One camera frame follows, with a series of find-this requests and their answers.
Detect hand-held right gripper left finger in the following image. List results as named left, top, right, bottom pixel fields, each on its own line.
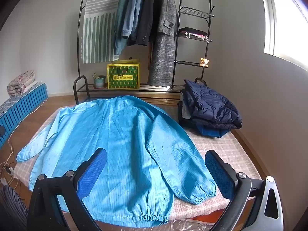
left=28, top=147, right=108, bottom=231

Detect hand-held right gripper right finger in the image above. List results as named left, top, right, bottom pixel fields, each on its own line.
left=204, top=150, right=285, bottom=231

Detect blue pinstriped jacket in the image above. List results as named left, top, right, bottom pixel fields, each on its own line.
left=16, top=95, right=217, bottom=223

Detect black metal clothes rack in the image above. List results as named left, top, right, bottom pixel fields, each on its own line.
left=73, top=0, right=215, bottom=105

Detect folded clothes on rack shelf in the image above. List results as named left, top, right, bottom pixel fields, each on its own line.
left=178, top=27, right=210, bottom=40

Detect pink plaid blanket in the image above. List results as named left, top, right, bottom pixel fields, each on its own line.
left=14, top=101, right=263, bottom=231

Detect blue folded garment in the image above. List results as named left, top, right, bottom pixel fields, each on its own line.
left=196, top=125, right=231, bottom=139

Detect orange floor mat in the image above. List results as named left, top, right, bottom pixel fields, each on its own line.
left=189, top=218, right=211, bottom=227

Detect black folded garment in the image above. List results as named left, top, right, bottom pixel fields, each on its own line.
left=177, top=100, right=201, bottom=128

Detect clear plastic sheet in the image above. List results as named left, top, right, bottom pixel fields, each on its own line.
left=135, top=218, right=217, bottom=231

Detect navy quilted jacket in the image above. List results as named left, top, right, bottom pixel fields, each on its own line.
left=184, top=79, right=243, bottom=129

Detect grey folded garment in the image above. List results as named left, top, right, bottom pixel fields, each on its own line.
left=181, top=92, right=193, bottom=119

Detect zebra striped pants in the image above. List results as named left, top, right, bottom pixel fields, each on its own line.
left=0, top=185, right=30, bottom=231

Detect small potted plant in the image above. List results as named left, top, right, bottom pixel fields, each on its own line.
left=93, top=72, right=106, bottom=89

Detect yellow green patterned bag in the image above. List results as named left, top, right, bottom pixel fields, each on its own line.
left=107, top=58, right=141, bottom=90

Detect floral folded quilt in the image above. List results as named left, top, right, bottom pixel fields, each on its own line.
left=7, top=70, right=36, bottom=96

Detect grey plaid coat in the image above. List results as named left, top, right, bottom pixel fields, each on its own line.
left=147, top=0, right=179, bottom=87

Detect green white striped towel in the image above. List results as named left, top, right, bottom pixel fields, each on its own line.
left=82, top=0, right=126, bottom=64

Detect denim jacket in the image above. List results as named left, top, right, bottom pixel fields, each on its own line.
left=121, top=0, right=147, bottom=47

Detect window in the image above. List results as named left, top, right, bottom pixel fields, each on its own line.
left=259, top=0, right=308, bottom=71

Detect tangle of floor cables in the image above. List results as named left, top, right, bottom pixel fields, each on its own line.
left=0, top=135, right=18, bottom=188

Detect blue slatted bed frame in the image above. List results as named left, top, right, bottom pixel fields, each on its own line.
left=0, top=82, right=48, bottom=150

